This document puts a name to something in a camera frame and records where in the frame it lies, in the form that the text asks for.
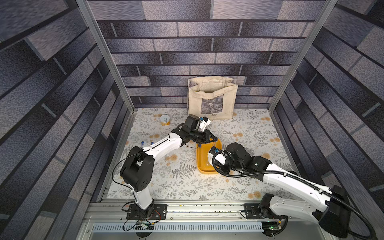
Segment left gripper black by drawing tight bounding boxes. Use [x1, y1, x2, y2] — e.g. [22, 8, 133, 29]
[189, 129, 219, 144]

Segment yellow plastic tray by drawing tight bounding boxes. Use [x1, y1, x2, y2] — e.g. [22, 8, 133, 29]
[197, 140, 223, 175]

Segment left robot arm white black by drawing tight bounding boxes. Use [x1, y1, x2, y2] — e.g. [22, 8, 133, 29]
[120, 115, 218, 219]

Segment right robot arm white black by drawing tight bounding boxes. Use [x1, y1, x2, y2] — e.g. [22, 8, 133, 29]
[211, 143, 351, 239]

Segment beige canvas tote bag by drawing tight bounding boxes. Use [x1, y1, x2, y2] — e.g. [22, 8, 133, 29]
[187, 76, 238, 120]

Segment right controller board green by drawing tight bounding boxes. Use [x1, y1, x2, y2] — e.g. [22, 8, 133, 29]
[262, 221, 282, 238]

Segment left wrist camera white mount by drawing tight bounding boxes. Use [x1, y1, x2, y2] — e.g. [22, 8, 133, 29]
[198, 117, 211, 132]

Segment black corrugated cable conduit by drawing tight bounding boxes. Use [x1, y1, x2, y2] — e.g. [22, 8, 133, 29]
[211, 149, 376, 240]

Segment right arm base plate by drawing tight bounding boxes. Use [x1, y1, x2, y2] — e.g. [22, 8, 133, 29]
[243, 202, 284, 220]

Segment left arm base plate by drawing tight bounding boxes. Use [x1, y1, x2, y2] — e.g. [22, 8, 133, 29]
[126, 204, 168, 221]

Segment left controller board with wires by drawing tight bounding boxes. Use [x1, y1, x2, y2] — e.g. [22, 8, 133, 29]
[123, 210, 162, 238]

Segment aluminium mounting rail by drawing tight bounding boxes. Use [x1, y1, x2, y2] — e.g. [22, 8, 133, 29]
[76, 200, 338, 240]

